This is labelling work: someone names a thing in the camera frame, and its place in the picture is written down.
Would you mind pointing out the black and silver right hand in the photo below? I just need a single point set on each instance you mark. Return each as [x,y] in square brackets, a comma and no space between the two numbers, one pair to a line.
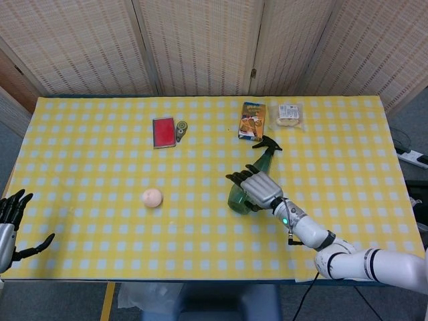
[262,189]

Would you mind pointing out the black and silver left hand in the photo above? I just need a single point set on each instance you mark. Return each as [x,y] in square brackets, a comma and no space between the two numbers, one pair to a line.
[6,234]

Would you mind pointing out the green spray bottle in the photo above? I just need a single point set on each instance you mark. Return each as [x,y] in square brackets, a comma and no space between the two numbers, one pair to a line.
[264,162]

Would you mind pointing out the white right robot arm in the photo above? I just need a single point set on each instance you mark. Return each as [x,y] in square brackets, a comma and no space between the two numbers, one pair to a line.
[351,261]

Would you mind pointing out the orange snack box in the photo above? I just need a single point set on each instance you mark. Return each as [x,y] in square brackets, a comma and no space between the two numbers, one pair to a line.
[252,120]

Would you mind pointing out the clear bag of pastries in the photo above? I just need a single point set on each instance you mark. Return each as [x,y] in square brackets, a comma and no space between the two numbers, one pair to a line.
[288,117]

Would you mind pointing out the green correction tape dispenser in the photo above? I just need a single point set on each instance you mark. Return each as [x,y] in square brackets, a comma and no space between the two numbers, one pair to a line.
[181,131]

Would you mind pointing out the pink peach ball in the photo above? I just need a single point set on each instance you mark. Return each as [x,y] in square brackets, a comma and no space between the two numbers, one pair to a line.
[153,198]

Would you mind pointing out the red card box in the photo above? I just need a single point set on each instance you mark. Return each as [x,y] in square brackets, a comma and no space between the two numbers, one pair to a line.
[164,132]

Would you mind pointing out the metal screen hinge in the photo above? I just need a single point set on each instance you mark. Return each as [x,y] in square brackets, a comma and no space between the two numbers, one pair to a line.
[253,73]

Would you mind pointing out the white woven side screen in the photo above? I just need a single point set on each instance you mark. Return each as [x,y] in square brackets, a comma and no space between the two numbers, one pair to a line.
[11,113]

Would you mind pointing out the yellow floor strip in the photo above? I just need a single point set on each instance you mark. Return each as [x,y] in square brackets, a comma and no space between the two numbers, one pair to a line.
[107,301]

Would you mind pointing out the yellow checked tablecloth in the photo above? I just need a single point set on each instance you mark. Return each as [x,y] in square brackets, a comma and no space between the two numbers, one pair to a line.
[133,167]

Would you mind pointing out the woven folding screen panel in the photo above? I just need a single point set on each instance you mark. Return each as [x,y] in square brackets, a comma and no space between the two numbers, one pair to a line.
[73,50]
[200,47]
[378,50]
[291,47]

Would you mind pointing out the brown wooden door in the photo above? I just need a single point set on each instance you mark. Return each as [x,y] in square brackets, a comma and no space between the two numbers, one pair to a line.
[13,83]

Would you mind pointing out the white power strip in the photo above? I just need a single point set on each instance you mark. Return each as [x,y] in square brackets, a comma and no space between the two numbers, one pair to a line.
[413,157]

